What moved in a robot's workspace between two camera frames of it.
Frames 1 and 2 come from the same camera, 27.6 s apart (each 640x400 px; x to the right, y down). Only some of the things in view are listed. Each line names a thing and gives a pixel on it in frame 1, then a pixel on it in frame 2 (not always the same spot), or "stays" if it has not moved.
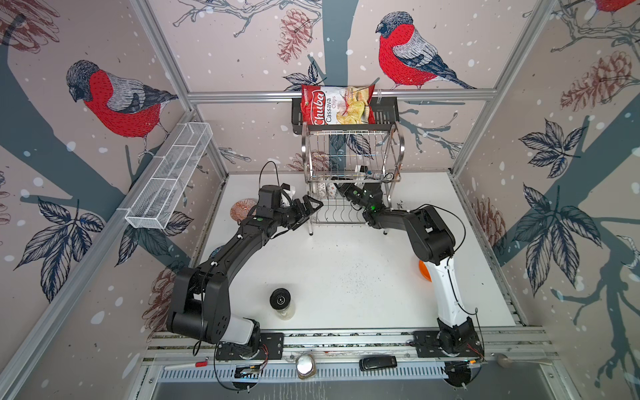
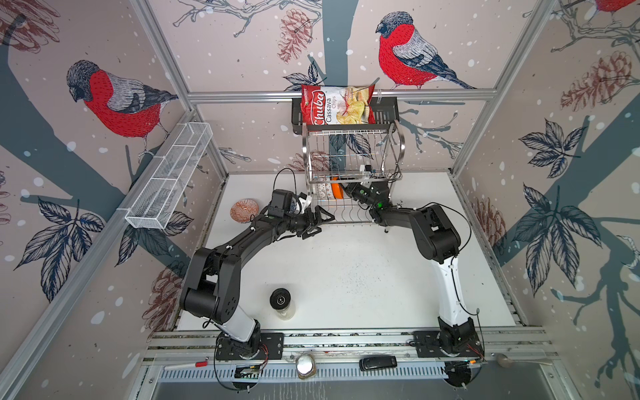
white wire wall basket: (182, 154) stays
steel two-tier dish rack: (350, 168) stays
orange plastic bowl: (424, 270) to (337, 190)
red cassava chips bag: (327, 105) stays
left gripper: (308, 210) to (309, 223)
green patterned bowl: (331, 190) stays
